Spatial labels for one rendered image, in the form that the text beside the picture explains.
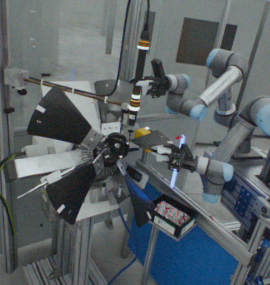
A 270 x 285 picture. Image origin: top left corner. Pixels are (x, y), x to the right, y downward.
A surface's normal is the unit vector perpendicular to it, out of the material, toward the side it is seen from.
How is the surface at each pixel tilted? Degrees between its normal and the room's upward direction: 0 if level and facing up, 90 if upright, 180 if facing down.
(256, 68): 90
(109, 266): 0
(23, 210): 90
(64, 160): 50
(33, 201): 90
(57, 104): 75
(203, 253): 90
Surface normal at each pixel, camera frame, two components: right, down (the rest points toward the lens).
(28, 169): 0.51, -0.25
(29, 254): 0.14, -0.90
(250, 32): 0.13, 0.44
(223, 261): -0.82, 0.13
